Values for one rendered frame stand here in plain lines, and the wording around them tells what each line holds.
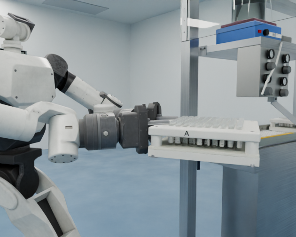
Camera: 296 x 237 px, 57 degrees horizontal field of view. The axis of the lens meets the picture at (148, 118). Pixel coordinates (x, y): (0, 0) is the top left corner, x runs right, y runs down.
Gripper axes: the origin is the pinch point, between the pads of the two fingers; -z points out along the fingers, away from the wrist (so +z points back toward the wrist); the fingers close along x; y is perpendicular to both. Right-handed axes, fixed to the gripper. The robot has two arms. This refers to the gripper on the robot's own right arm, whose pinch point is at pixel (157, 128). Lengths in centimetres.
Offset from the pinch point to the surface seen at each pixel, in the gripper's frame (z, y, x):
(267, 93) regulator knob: -51, -26, -8
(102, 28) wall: -32, -595, -171
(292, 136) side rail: -78, -43, 13
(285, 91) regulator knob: -63, -30, -8
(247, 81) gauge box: -46, -31, -13
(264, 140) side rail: -56, -34, 12
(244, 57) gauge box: -46, -33, -22
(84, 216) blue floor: 22, -194, 103
